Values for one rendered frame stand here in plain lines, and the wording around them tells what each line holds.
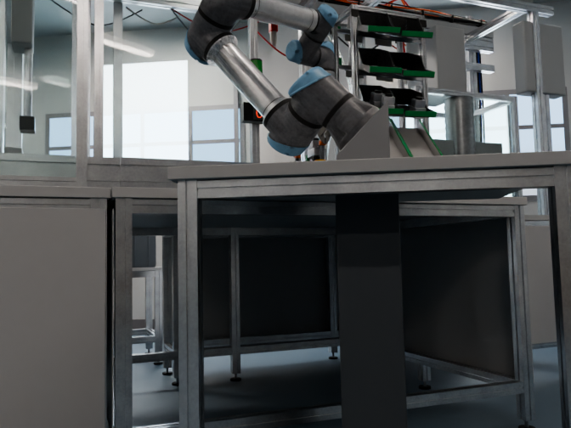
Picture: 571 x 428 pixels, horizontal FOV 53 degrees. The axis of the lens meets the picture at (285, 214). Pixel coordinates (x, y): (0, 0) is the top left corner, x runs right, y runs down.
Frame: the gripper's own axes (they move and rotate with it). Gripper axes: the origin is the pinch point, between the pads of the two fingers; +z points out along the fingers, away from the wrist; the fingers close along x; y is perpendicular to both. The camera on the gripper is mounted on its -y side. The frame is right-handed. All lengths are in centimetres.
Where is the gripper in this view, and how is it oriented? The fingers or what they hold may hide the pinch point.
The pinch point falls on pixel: (324, 141)
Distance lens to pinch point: 207.7
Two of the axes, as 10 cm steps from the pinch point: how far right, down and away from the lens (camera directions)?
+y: 3.6, -0.9, -9.3
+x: 9.3, 0.1, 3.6
